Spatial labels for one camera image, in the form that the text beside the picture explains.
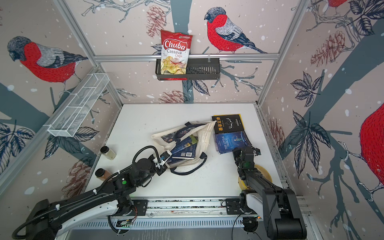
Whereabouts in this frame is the black wall basket shelf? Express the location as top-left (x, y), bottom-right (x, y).
top-left (155, 58), bottom-right (221, 81)

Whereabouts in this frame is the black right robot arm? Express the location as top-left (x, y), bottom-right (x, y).
top-left (233, 147), bottom-right (307, 240)

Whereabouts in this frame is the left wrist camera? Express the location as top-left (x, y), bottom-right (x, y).
top-left (160, 151), bottom-right (172, 166)

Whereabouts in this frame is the blue Animal Farm book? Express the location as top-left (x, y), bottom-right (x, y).
top-left (171, 135), bottom-right (198, 154)

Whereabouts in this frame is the blue Little Prince book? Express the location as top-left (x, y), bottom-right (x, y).
top-left (215, 131), bottom-right (252, 154)

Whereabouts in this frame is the clear spice jar black lid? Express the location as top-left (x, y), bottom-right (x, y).
top-left (100, 146), bottom-right (117, 161)

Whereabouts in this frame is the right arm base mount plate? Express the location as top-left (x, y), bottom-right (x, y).
top-left (225, 198), bottom-right (253, 215)

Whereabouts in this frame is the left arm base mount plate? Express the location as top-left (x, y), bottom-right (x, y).
top-left (113, 200), bottom-right (149, 217)

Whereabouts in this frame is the cream canvas tote bag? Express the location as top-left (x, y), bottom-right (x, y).
top-left (151, 121), bottom-right (216, 176)

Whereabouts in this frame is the navy book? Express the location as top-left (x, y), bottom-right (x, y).
top-left (172, 144), bottom-right (197, 160)

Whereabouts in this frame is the red Chuba cassava chips bag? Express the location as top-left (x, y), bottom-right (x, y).
top-left (160, 30), bottom-right (193, 75)

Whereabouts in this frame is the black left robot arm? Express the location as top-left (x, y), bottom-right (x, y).
top-left (12, 156), bottom-right (167, 240)

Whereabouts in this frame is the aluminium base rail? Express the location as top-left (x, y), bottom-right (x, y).
top-left (61, 195), bottom-right (313, 219)

